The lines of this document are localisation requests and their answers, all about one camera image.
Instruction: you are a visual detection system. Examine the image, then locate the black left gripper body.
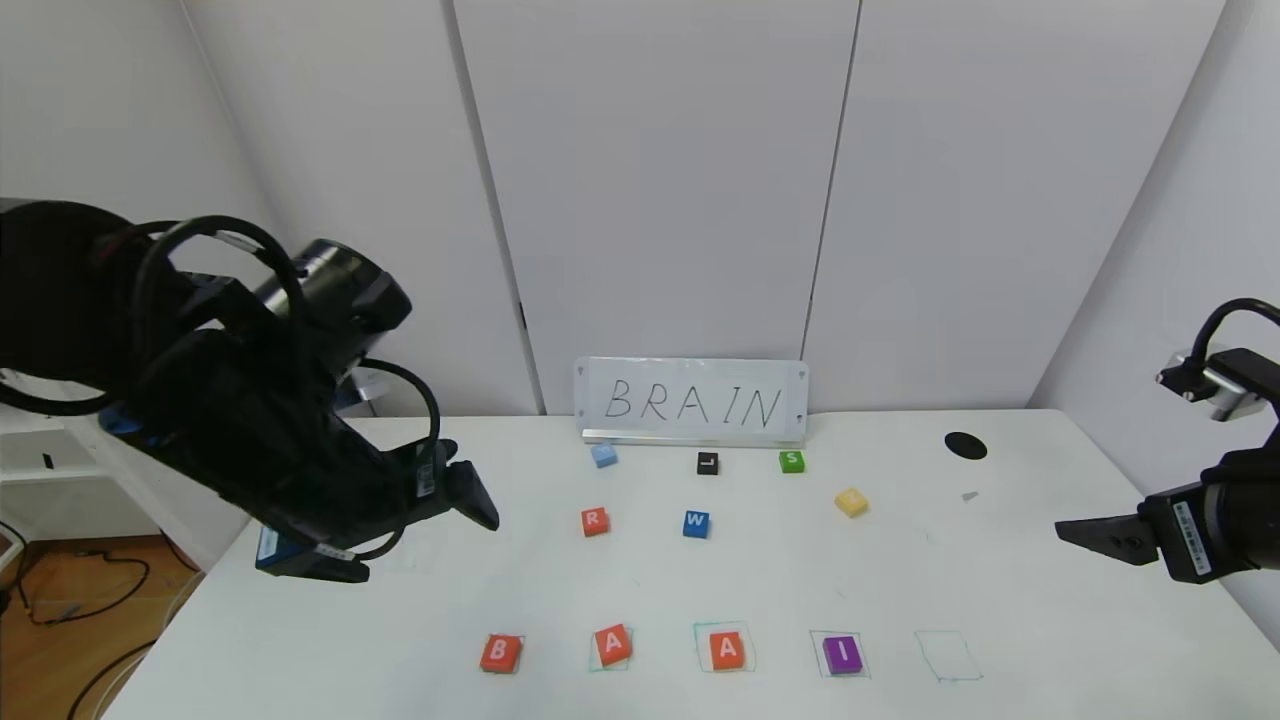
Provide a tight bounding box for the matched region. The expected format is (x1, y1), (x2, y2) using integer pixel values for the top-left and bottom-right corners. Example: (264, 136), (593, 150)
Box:
(312, 438), (459, 547)

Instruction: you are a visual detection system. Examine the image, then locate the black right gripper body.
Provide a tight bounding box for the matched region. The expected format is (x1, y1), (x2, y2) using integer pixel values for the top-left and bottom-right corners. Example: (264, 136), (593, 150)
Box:
(1137, 464), (1280, 585)

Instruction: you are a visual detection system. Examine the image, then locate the white BRAIN sign board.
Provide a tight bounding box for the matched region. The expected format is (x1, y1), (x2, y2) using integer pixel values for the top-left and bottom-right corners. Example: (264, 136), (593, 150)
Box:
(575, 357), (809, 449)

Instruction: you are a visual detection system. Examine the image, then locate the white metal shelf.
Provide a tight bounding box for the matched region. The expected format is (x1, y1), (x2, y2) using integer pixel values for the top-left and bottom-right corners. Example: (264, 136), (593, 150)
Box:
(0, 370), (216, 573)

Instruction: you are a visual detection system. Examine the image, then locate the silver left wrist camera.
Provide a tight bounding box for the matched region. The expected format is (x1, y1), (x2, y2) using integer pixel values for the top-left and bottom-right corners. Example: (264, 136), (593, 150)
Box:
(335, 366), (393, 418)

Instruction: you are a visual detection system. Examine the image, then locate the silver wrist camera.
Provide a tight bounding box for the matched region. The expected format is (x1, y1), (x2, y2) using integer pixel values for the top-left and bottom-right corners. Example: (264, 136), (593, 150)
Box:
(335, 366), (393, 418)
(1158, 347), (1263, 423)

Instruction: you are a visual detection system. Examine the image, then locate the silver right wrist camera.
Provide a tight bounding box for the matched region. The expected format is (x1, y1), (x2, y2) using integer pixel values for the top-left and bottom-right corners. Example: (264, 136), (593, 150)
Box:
(1158, 347), (1263, 423)

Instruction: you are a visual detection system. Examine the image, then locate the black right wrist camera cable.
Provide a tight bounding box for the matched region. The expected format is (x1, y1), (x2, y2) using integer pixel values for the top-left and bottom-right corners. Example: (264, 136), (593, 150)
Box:
(1190, 297), (1280, 373)

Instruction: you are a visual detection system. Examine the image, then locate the looped black floor cable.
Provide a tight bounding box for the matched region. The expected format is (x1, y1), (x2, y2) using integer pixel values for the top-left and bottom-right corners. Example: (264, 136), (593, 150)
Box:
(0, 520), (153, 629)

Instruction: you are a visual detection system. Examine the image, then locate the straight black floor cable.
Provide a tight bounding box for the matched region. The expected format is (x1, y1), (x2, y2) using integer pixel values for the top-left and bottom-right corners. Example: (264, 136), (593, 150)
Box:
(66, 640), (161, 720)

